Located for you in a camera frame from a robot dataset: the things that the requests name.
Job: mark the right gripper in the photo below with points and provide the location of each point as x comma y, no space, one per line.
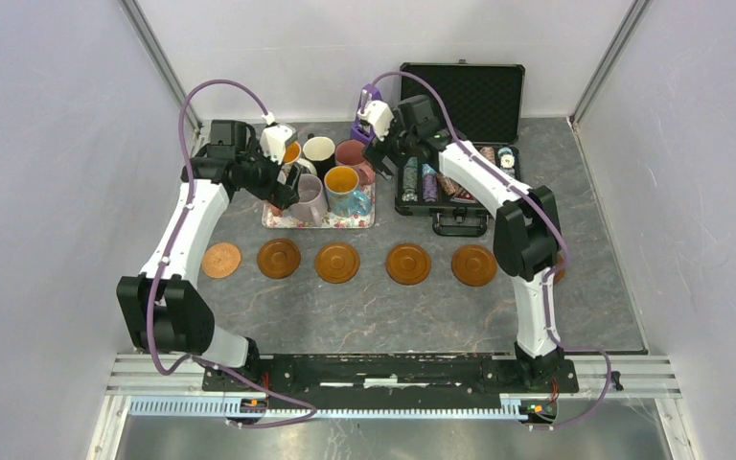
377,151

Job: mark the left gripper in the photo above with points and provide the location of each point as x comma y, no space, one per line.
278,195

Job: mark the floral tray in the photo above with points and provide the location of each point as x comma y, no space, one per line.
283,220

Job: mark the pink mug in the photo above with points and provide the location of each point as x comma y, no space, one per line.
349,153

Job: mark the blue mug orange inside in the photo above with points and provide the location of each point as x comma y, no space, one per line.
343,193

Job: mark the wooden coaster one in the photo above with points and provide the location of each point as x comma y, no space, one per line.
278,258

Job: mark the woven rattan coaster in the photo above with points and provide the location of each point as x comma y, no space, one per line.
221,260

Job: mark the wooden coaster three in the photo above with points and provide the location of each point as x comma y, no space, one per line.
337,262

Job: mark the wooden coaster four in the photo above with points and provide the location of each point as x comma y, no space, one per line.
408,264

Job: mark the wooden coaster two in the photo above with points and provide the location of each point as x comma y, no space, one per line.
473,265

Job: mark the wooden coaster five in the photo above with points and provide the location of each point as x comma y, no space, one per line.
560,269

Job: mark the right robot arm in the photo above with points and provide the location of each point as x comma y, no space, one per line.
527,237

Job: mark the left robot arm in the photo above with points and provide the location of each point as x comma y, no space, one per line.
163,310

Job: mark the teal poker chip stack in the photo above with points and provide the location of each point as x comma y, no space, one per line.
410,180

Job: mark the white mug orange inside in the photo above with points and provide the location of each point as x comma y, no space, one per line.
295,161

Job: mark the purple metronome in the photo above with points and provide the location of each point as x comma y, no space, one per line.
359,132

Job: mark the lilac mug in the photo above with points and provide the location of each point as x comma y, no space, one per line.
308,200

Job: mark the purple poker chip stack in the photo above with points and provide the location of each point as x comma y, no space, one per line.
430,187

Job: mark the black mug white inside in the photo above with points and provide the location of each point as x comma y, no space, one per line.
320,151

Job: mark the black poker chip case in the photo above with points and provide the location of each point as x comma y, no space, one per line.
484,103

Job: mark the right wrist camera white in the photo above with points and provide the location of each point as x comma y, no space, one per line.
379,116

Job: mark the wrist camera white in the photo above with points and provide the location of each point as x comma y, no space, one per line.
275,140
379,116

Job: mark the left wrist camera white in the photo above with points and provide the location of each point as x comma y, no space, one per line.
275,140

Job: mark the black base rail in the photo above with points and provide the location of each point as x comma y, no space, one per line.
408,381

